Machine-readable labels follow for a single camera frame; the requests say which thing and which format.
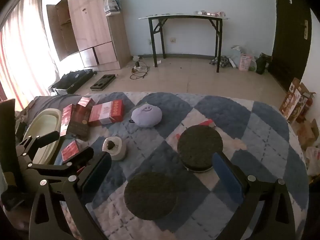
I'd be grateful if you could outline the dark door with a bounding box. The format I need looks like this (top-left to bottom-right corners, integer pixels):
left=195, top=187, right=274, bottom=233
left=268, top=0, right=312, bottom=90

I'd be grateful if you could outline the red white small box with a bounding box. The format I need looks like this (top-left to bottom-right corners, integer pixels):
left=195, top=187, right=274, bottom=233
left=61, top=140, right=80, bottom=162

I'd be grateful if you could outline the red pink curtain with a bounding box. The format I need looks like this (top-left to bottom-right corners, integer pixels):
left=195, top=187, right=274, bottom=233
left=1, top=0, right=59, bottom=111

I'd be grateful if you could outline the pink bag on floor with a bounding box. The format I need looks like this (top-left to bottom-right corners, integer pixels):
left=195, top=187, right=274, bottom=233
left=239, top=54, right=252, bottom=71

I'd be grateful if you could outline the wooden wardrobe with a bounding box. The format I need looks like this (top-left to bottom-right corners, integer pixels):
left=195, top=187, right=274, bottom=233
left=42, top=0, right=131, bottom=71

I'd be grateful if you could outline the black open suitcase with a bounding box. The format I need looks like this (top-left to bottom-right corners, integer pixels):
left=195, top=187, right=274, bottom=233
left=50, top=69, right=94, bottom=95

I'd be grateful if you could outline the dark round sponge pad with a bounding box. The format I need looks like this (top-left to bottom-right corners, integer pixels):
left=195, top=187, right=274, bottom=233
left=124, top=172, right=178, bottom=220

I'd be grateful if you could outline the black foam tray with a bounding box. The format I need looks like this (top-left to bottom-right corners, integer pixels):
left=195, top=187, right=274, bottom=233
left=90, top=74, right=116, bottom=91

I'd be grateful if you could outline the black folding table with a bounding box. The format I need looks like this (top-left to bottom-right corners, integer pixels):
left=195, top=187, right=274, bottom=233
left=140, top=12, right=228, bottom=72

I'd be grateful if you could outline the cream oval basket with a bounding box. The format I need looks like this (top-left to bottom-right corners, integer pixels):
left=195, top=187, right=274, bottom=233
left=23, top=108, right=62, bottom=164

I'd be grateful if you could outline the red white upright box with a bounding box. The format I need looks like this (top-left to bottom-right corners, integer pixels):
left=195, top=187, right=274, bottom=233
left=60, top=104, right=74, bottom=137

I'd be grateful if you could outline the large red white box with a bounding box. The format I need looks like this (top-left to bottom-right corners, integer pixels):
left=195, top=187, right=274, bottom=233
left=88, top=100, right=124, bottom=127

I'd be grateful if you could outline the dark red box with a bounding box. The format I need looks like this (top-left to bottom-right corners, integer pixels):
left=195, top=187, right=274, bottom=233
left=66, top=104, right=91, bottom=139

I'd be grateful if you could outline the blue checkered blanket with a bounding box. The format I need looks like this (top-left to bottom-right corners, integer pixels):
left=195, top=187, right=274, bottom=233
left=88, top=92, right=309, bottom=239

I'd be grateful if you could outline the black cable on floor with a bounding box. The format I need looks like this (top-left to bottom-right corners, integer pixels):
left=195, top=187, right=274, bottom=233
left=129, top=60, right=150, bottom=81

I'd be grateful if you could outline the cardboard boxes pile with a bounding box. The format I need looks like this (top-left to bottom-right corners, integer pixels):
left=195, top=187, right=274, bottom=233
left=279, top=78, right=319, bottom=151

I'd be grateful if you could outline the white tape roll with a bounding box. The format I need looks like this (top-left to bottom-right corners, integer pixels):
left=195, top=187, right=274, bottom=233
left=102, top=136, right=126, bottom=161

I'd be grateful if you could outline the purple smiley plush toy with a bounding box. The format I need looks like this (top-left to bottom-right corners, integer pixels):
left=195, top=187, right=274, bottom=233
left=129, top=103, right=162, bottom=128

